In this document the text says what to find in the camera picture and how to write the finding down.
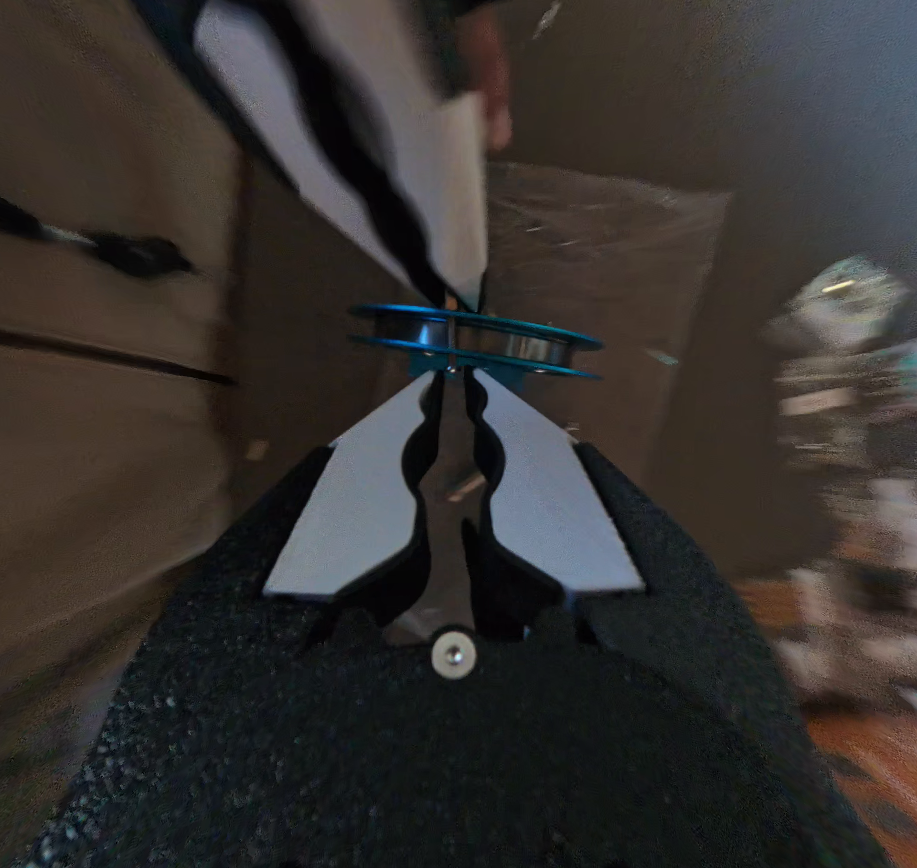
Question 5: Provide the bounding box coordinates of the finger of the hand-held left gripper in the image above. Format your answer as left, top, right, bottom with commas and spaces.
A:
287, 0, 494, 314
192, 0, 448, 307

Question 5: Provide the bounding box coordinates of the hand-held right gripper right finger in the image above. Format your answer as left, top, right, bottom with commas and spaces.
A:
464, 367, 647, 597

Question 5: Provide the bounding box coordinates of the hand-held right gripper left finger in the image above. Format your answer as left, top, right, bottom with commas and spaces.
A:
261, 370, 438, 604

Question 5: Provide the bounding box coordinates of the blue round turntable assembly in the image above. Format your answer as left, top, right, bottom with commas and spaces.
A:
347, 301, 605, 382

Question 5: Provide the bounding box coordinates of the person's left hand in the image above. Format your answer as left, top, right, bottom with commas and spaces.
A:
458, 5, 514, 154

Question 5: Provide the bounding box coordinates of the clear plastic bag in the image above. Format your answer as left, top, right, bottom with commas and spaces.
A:
401, 161, 733, 468

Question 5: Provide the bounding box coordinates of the pile of small hardware bags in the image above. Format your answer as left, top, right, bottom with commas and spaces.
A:
761, 255, 917, 711

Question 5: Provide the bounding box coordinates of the black cable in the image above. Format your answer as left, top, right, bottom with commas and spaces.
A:
0, 197, 239, 387

